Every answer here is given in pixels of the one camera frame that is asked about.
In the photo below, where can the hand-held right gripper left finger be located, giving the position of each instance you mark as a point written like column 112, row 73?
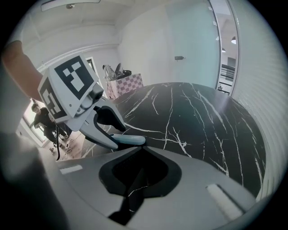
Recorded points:
column 85, row 177

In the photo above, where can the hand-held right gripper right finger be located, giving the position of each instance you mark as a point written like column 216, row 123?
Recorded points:
column 202, row 193

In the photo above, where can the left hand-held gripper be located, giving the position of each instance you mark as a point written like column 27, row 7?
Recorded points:
column 67, row 101

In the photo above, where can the person's left forearm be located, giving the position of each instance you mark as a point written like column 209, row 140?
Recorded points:
column 18, row 67

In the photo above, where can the pink white checkered tablecloth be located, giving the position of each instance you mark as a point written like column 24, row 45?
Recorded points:
column 128, row 86

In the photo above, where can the grey equipment pile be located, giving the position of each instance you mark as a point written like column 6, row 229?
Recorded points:
column 112, row 72

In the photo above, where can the white printed t-shirt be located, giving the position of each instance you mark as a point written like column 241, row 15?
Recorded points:
column 22, row 179

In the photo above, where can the round black marble table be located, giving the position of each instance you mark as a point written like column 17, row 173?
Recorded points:
column 191, row 123

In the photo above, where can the black door lock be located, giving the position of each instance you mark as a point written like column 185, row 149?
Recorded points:
column 179, row 58

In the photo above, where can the hanging ceiling lamp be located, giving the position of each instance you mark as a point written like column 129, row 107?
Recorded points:
column 233, row 40
column 223, row 50

